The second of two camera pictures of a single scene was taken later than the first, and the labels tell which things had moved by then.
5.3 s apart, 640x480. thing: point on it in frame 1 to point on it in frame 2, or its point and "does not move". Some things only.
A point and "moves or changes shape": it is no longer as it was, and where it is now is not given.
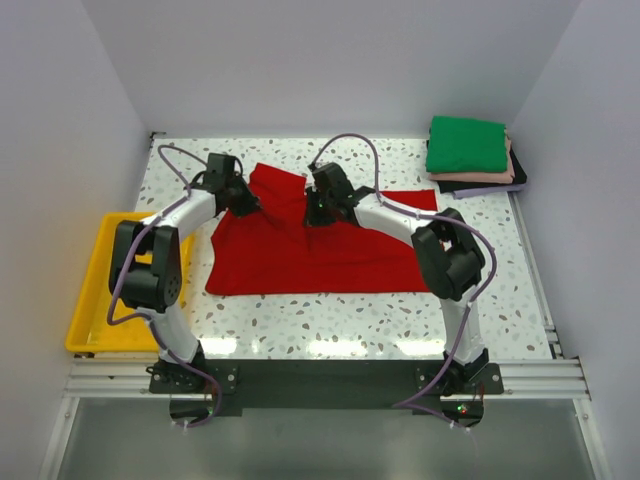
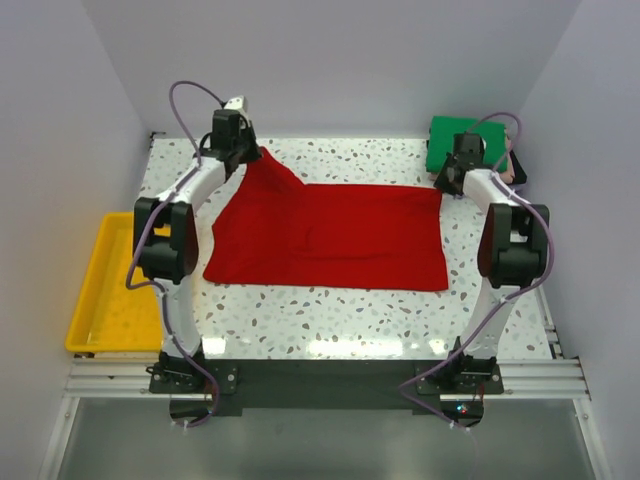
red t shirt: x=272 y=251 moves or changes shape
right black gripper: x=311 y=219 to x=440 y=182
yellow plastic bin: x=90 y=330 does not move
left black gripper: x=250 y=203 to x=255 y=153
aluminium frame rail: x=546 y=378 does not move
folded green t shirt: x=459 y=144 does not move
